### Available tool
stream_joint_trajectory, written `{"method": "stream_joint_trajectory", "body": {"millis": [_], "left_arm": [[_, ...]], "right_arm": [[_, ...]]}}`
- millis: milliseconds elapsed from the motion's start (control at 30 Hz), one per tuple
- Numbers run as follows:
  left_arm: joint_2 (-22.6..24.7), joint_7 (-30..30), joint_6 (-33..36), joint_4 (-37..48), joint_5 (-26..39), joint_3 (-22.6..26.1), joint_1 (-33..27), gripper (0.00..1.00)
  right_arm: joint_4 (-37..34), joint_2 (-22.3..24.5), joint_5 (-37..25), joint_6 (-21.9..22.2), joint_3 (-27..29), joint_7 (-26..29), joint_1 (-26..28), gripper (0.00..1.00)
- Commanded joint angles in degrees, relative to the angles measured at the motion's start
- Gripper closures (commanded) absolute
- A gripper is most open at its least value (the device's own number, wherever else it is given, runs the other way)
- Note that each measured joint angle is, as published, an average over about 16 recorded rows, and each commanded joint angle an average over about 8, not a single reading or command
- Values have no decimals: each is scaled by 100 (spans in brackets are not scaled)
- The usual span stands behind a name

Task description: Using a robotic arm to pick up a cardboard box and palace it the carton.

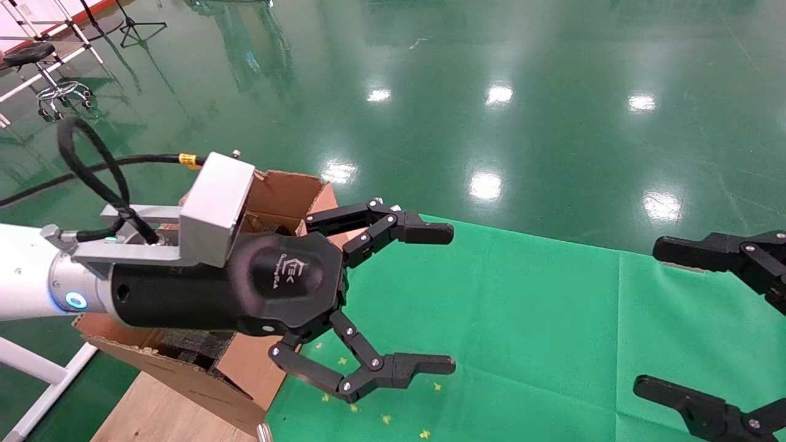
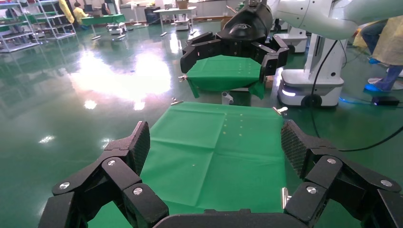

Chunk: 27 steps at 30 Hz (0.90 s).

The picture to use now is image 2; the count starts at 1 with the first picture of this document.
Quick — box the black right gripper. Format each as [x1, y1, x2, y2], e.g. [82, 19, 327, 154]
[180, 3, 289, 84]

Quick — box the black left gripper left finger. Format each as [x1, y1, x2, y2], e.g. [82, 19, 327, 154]
[38, 121, 170, 228]

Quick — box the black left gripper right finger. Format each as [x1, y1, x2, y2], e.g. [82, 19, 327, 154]
[280, 119, 403, 228]

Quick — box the white robot base with column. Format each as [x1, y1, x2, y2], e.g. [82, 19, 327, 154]
[277, 31, 345, 108]

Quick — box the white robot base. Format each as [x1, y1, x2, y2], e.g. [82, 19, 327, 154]
[277, 25, 307, 54]

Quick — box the far green cloth table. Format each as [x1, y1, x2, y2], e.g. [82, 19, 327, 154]
[185, 55, 267, 100]

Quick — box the white table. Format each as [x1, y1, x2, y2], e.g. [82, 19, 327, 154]
[153, 6, 197, 37]

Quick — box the black power adapter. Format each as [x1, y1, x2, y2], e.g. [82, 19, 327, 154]
[371, 95, 401, 107]

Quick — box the green table cloth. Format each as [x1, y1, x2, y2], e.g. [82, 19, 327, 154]
[88, 102, 288, 228]

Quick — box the green covered table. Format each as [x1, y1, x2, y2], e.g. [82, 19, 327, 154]
[80, 14, 126, 29]

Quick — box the person in yellow coat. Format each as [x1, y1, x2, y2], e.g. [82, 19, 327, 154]
[352, 17, 403, 94]

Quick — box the seated person in yellow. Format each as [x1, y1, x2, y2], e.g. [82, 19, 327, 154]
[72, 1, 90, 29]

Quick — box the metal storage rack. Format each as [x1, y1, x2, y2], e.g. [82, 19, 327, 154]
[33, 0, 77, 40]
[0, 0, 40, 53]

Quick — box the hanging yellow coat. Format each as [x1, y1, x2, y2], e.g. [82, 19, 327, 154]
[59, 0, 75, 25]

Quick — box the black floor cable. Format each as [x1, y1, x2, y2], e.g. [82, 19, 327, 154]
[310, 39, 403, 152]

